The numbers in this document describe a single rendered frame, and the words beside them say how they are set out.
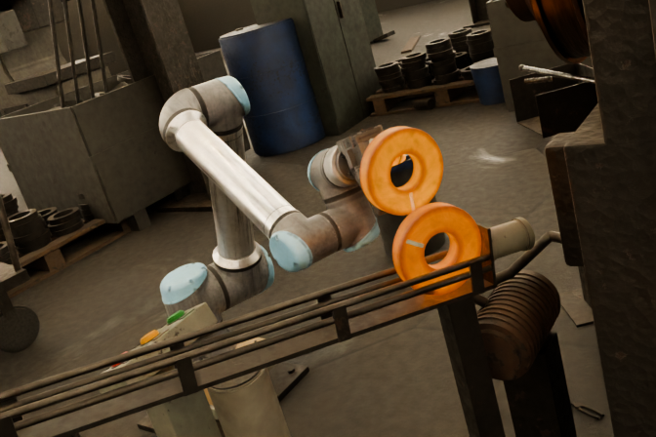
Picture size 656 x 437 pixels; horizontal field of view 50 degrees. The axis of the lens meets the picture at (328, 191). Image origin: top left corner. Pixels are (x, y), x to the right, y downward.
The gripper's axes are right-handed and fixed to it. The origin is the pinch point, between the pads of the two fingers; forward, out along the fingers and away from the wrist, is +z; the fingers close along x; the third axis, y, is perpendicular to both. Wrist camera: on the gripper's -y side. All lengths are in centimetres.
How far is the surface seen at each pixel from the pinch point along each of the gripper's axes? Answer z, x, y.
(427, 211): 8.8, -2.9, -8.9
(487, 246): 8.5, 5.3, -18.5
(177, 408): -34, -48, -30
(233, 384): -21, -38, -28
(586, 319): -63, 70, -68
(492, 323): 1.7, 4.7, -32.9
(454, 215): 8.7, 1.5, -11.3
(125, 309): -218, -45, -26
